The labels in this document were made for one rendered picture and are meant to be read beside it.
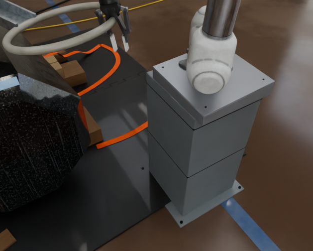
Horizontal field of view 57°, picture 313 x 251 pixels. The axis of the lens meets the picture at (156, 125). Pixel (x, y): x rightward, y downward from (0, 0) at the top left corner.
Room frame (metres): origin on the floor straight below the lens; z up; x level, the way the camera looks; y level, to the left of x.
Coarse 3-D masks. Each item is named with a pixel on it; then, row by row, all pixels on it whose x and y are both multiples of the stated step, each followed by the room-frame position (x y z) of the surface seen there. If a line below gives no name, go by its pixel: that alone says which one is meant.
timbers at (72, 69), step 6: (42, 54) 2.50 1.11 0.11; (54, 54) 2.50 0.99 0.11; (60, 60) 2.51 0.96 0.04; (66, 60) 2.55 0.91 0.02; (66, 66) 2.27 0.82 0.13; (72, 66) 2.27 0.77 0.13; (78, 66) 2.27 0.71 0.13; (66, 72) 2.17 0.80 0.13; (72, 72) 2.17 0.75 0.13; (78, 72) 2.17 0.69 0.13; (84, 72) 2.18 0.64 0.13; (66, 78) 2.09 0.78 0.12; (72, 78) 2.12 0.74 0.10; (78, 78) 2.14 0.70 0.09; (84, 78) 2.17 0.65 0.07; (72, 84) 2.11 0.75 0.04; (78, 84) 2.14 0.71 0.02
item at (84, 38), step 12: (48, 12) 1.33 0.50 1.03; (60, 12) 1.35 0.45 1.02; (24, 24) 1.23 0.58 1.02; (108, 24) 1.04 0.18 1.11; (12, 36) 1.12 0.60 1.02; (84, 36) 0.95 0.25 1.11; (96, 36) 0.98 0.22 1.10; (12, 48) 0.95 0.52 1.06; (24, 48) 0.92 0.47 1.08; (36, 48) 0.91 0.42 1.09; (48, 48) 0.90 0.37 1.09; (60, 48) 0.91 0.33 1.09
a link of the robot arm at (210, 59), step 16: (208, 0) 0.90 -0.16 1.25; (224, 0) 0.86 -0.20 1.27; (240, 0) 0.88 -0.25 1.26; (208, 16) 0.88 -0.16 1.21; (224, 16) 0.86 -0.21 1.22; (208, 32) 0.88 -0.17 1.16; (224, 32) 0.86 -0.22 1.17; (192, 48) 0.89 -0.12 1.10; (208, 48) 0.84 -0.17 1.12; (224, 48) 0.84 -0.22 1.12; (192, 64) 0.85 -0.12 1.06; (208, 64) 0.82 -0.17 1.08; (224, 64) 0.83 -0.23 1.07; (192, 80) 0.82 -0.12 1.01; (208, 80) 0.80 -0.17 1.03; (224, 80) 0.80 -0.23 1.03
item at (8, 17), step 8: (0, 0) 1.38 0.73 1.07; (0, 8) 1.37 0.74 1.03; (8, 8) 1.36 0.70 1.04; (16, 8) 1.33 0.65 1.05; (24, 8) 1.32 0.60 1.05; (0, 16) 1.23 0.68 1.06; (8, 16) 1.31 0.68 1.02; (16, 16) 1.32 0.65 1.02; (24, 16) 1.32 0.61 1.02; (32, 16) 1.29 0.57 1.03; (0, 24) 1.24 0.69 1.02; (8, 24) 1.21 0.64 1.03; (16, 24) 1.19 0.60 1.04
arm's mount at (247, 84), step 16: (160, 64) 1.15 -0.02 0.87; (176, 64) 1.15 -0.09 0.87; (240, 64) 1.14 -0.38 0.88; (160, 80) 1.08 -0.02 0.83; (176, 80) 1.03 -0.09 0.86; (240, 80) 1.02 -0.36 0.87; (256, 80) 1.02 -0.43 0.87; (272, 80) 1.02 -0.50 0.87; (176, 96) 0.97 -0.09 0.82; (192, 96) 0.93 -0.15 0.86; (208, 96) 0.92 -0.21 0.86; (224, 96) 0.92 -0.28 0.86; (240, 96) 0.92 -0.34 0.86; (256, 96) 0.96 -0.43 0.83; (192, 112) 0.87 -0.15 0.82; (208, 112) 0.83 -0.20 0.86; (224, 112) 0.87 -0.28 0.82
